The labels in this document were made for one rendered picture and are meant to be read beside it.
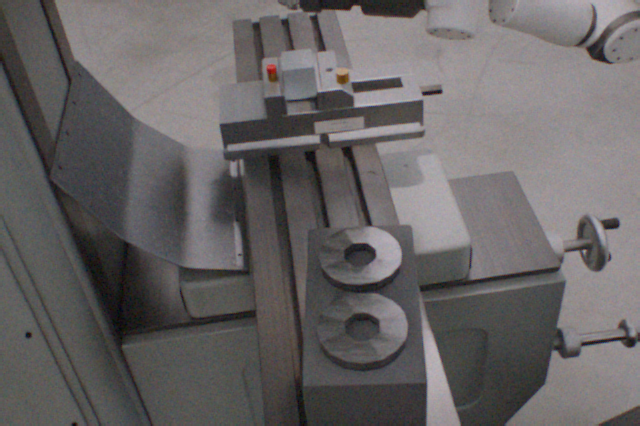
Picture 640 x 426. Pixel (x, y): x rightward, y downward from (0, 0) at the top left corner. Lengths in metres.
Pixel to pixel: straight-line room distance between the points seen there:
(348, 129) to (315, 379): 0.64
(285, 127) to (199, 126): 1.75
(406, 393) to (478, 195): 0.82
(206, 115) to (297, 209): 1.92
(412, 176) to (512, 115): 1.60
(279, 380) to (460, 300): 0.49
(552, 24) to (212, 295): 0.67
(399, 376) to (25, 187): 0.59
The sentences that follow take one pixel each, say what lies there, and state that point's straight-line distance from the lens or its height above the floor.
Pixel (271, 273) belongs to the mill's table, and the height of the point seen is 0.91.
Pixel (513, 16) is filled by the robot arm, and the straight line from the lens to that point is 1.07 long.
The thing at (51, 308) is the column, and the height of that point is 0.86.
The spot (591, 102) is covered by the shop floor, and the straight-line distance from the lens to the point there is 3.09.
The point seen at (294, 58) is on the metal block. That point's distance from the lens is 1.29.
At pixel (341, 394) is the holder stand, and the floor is 1.08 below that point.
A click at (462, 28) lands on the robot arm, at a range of 1.00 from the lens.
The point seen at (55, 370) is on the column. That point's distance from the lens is 1.32.
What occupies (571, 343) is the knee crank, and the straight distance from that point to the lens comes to 1.54.
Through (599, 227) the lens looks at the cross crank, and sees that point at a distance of 1.54.
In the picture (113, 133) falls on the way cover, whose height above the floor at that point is 0.98.
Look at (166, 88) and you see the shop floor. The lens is 3.30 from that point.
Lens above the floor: 1.70
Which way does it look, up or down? 42 degrees down
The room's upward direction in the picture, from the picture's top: 6 degrees counter-clockwise
